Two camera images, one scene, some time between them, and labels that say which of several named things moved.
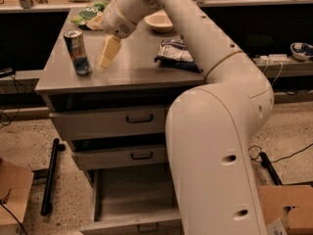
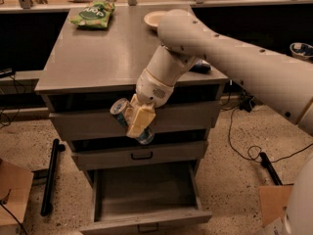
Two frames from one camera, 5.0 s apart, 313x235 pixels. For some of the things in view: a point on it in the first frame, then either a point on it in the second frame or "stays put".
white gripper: (116, 21) → (153, 89)
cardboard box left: (16, 184) stays put
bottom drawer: (134, 202) stays put
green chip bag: (87, 14) stays put
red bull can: (76, 46) → (119, 109)
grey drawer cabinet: (111, 97) stays put
